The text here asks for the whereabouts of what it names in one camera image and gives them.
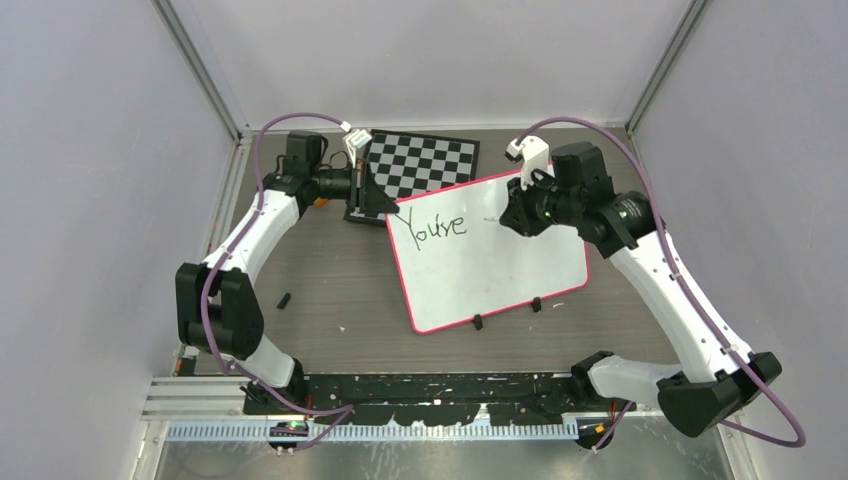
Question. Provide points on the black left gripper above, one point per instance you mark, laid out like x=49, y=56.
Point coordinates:
x=367, y=197

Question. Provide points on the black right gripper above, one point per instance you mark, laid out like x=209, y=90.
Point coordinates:
x=517, y=213

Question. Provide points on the pink framed whiteboard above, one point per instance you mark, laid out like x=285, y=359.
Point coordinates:
x=454, y=265

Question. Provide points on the black marker cap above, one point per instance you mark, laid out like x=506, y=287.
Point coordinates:
x=284, y=301

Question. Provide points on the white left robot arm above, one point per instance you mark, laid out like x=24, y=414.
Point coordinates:
x=217, y=308

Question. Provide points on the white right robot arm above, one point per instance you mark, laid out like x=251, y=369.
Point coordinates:
x=717, y=371

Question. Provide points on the black white checkerboard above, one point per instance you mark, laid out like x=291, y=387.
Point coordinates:
x=406, y=164

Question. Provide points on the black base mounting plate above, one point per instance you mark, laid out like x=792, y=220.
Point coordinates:
x=451, y=399

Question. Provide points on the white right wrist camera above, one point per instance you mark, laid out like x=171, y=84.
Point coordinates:
x=533, y=153

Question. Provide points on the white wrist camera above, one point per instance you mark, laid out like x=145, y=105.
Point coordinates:
x=533, y=153
x=354, y=140

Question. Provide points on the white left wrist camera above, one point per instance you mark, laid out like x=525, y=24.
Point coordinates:
x=354, y=140

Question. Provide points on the aluminium frame rail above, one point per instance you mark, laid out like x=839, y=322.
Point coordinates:
x=209, y=408

